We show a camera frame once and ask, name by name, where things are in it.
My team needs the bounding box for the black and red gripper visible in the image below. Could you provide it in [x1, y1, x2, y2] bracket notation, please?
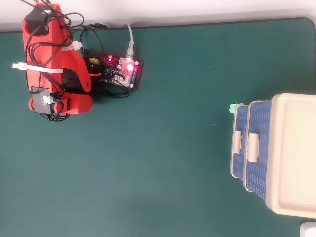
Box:
[28, 94, 94, 115]

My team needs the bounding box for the blue woven drawer beige handle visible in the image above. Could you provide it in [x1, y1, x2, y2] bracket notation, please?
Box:
[231, 104, 249, 179]

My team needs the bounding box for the black robot base with servo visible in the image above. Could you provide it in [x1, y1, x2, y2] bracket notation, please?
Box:
[61, 50, 106, 96]

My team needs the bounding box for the blue woven drawer with putty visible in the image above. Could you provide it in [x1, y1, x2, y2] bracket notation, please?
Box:
[243, 99, 274, 194]

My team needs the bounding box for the white zip tie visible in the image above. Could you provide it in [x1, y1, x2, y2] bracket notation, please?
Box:
[61, 41, 84, 53]
[12, 62, 63, 74]

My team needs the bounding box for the controller circuit board with LEDs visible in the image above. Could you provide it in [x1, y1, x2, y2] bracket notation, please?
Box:
[102, 52, 145, 93]

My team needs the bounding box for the dark green table mat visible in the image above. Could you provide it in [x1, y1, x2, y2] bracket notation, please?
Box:
[0, 17, 316, 237]

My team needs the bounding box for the green putty lump on mat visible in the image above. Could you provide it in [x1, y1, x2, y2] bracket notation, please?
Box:
[229, 102, 246, 115]

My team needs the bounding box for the white object at picture corner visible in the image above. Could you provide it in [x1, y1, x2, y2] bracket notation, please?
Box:
[299, 221, 316, 237]

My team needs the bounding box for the black cable bundle at board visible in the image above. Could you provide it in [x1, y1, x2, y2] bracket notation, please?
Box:
[98, 80, 131, 99]

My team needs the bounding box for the black servo cable along arm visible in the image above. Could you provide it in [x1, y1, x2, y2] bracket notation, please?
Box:
[19, 0, 86, 122]

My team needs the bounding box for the white USB cable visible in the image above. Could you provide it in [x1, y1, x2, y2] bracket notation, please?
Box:
[126, 22, 136, 61]

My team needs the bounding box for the black power cable with plug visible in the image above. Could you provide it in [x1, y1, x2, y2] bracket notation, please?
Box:
[80, 22, 109, 61]

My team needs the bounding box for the beige plastic drawer cabinet frame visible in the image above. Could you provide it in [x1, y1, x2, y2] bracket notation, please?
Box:
[229, 93, 316, 219]

